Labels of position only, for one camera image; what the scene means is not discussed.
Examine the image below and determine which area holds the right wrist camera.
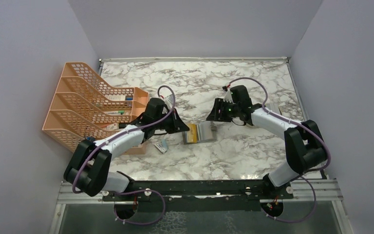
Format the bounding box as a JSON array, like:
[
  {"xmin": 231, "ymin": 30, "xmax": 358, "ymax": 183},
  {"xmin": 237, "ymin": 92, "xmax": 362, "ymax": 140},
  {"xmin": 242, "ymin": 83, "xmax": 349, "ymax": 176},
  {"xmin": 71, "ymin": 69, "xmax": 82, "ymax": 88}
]
[{"xmin": 222, "ymin": 86, "xmax": 234, "ymax": 103}]

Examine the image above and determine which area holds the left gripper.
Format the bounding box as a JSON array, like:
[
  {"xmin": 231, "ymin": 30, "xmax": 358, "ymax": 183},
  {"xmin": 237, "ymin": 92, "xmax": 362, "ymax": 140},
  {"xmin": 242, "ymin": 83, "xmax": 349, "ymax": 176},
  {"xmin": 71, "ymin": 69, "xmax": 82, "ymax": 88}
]
[{"xmin": 154, "ymin": 108, "xmax": 190, "ymax": 134}]

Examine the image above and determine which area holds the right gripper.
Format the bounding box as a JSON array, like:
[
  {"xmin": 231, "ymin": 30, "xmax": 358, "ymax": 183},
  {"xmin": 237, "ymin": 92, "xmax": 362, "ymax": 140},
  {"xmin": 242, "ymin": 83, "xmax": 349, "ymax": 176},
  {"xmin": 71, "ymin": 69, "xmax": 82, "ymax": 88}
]
[{"xmin": 206, "ymin": 98, "xmax": 240, "ymax": 122}]

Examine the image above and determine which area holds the gold credit card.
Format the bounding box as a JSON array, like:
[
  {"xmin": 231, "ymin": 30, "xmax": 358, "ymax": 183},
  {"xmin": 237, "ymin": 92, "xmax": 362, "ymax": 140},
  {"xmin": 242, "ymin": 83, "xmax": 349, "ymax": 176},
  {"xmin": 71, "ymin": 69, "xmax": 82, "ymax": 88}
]
[{"xmin": 186, "ymin": 123, "xmax": 198, "ymax": 143}]

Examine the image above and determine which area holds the orange mesh file organizer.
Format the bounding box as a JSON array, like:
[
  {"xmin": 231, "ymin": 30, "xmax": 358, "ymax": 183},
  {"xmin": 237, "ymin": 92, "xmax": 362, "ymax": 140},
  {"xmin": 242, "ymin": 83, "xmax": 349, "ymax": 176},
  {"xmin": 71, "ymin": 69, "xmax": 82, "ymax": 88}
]
[{"xmin": 42, "ymin": 62, "xmax": 150, "ymax": 151}]

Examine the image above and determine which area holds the small blue white clip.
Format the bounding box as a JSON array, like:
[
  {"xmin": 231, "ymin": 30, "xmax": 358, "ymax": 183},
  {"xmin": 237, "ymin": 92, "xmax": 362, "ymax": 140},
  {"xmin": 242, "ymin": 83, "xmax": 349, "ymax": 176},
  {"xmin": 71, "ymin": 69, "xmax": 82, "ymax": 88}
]
[{"xmin": 154, "ymin": 139, "xmax": 168, "ymax": 154}]

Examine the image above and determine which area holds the grey card holder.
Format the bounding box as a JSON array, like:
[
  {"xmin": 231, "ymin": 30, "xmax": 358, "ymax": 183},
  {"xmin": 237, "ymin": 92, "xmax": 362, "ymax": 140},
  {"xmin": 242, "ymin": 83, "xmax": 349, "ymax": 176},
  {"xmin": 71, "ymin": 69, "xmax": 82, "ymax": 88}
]
[{"xmin": 182, "ymin": 121, "xmax": 217, "ymax": 144}]

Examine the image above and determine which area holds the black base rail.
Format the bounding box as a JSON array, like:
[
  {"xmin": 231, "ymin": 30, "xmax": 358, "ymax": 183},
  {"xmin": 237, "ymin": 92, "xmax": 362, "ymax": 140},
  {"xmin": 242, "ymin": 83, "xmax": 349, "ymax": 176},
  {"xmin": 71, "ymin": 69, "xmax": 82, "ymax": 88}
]
[{"xmin": 57, "ymin": 179, "xmax": 342, "ymax": 214}]

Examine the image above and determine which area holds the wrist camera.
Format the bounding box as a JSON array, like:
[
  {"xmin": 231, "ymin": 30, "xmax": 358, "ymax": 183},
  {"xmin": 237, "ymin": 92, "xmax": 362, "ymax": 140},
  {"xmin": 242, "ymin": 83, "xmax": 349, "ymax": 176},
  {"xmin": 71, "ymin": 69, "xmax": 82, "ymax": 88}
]
[
  {"xmin": 222, "ymin": 86, "xmax": 234, "ymax": 103},
  {"xmin": 162, "ymin": 95, "xmax": 174, "ymax": 110}
]

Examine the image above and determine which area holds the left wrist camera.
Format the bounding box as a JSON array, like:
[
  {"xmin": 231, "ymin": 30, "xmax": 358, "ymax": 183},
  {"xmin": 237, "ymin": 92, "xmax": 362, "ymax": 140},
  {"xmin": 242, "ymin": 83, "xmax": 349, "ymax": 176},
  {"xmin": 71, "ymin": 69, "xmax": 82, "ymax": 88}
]
[{"xmin": 162, "ymin": 95, "xmax": 174, "ymax": 110}]

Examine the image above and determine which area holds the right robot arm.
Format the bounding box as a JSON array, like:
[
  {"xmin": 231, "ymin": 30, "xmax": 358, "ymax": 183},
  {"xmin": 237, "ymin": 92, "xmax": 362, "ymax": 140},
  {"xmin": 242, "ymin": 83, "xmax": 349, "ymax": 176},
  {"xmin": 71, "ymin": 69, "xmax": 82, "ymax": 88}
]
[{"xmin": 206, "ymin": 85, "xmax": 329, "ymax": 198}]

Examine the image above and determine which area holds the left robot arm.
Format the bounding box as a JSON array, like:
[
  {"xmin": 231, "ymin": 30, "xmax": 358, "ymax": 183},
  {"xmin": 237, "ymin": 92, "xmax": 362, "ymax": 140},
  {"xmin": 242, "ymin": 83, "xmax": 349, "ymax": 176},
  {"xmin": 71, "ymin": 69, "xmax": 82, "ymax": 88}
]
[{"xmin": 63, "ymin": 98, "xmax": 189, "ymax": 200}]

